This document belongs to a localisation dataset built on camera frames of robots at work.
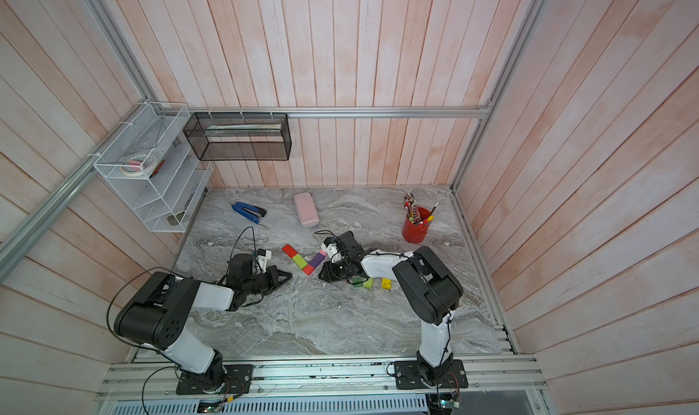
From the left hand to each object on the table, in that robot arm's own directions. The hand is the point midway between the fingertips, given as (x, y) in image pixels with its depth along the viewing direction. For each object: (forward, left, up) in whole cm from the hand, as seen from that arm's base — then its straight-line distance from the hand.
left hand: (292, 277), depth 92 cm
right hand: (+1, -10, -1) cm, 10 cm away
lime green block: (+7, -2, -1) cm, 7 cm away
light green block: (-7, -25, +11) cm, 28 cm away
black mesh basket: (+49, +26, +23) cm, 60 cm away
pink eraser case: (+30, -2, +1) cm, 30 cm away
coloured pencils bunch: (+19, -44, +11) cm, 49 cm away
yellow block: (-2, -32, 0) cm, 32 cm away
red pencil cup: (+15, -43, +8) cm, 47 cm away
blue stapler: (+29, +22, 0) cm, 37 cm away
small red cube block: (+4, -5, -1) cm, 7 cm away
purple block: (+8, -8, -2) cm, 11 cm away
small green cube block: (-7, -22, +11) cm, 25 cm away
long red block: (+12, +3, -2) cm, 12 cm away
